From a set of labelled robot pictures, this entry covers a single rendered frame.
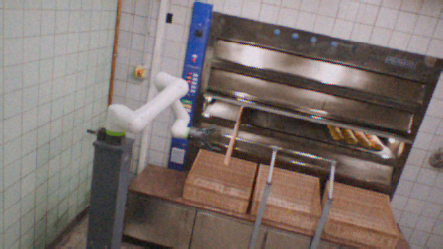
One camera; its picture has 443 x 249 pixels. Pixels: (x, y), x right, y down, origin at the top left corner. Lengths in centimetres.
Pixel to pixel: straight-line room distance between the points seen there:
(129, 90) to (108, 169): 119
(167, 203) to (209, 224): 39
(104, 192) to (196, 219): 92
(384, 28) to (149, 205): 241
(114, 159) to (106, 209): 38
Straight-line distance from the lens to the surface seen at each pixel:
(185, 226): 316
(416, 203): 374
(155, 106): 227
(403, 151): 349
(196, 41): 314
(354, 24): 315
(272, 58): 312
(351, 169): 344
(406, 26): 325
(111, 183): 246
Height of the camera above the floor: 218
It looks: 18 degrees down
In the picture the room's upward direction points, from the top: 12 degrees clockwise
